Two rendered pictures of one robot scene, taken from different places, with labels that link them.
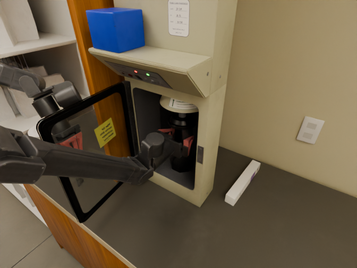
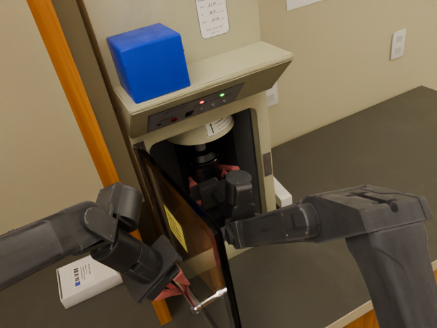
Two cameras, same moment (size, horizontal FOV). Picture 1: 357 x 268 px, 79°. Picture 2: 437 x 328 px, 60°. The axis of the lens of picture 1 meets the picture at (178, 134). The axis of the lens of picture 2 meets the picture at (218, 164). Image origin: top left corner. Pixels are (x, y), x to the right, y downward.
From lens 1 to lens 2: 0.66 m
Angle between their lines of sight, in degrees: 44
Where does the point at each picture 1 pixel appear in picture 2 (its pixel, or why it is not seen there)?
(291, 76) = not seen: hidden behind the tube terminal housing
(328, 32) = not seen: outside the picture
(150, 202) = (241, 284)
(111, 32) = (178, 60)
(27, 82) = (97, 218)
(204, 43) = (249, 30)
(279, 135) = not seen: hidden behind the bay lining
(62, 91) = (123, 202)
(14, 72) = (68, 219)
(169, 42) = (204, 49)
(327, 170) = (296, 120)
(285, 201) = (307, 166)
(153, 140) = (241, 179)
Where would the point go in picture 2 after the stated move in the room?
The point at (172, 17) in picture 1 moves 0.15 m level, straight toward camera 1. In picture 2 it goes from (204, 16) to (280, 15)
